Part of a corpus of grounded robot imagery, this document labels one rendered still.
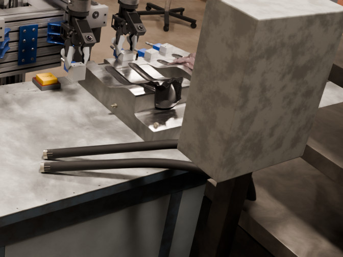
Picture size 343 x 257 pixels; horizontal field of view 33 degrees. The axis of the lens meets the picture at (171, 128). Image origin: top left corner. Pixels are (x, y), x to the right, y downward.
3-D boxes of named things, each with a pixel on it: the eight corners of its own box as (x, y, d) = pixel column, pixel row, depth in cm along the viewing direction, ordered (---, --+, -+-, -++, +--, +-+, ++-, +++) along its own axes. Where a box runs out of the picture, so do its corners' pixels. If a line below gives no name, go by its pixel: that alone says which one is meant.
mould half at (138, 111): (77, 82, 228) (80, 51, 221) (132, 74, 243) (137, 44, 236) (151, 147, 195) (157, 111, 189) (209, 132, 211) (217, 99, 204)
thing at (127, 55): (104, 52, 239) (106, 40, 237) (115, 51, 242) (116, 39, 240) (121, 66, 231) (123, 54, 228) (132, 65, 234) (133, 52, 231)
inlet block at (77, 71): (55, 66, 213) (55, 52, 210) (67, 65, 216) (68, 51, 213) (72, 81, 204) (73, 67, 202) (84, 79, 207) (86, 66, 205)
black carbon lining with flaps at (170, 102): (101, 71, 224) (103, 48, 219) (135, 66, 233) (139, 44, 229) (152, 113, 201) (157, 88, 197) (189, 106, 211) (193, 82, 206)
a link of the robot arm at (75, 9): (95, 0, 194) (73, 1, 190) (94, 13, 197) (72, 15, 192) (84, -7, 199) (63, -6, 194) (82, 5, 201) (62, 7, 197)
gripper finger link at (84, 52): (83, 59, 212) (80, 36, 207) (91, 66, 208) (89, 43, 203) (75, 62, 211) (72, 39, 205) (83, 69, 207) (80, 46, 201)
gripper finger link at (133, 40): (130, 47, 239) (128, 27, 234) (138, 53, 235) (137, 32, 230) (123, 50, 238) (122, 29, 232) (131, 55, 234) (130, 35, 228)
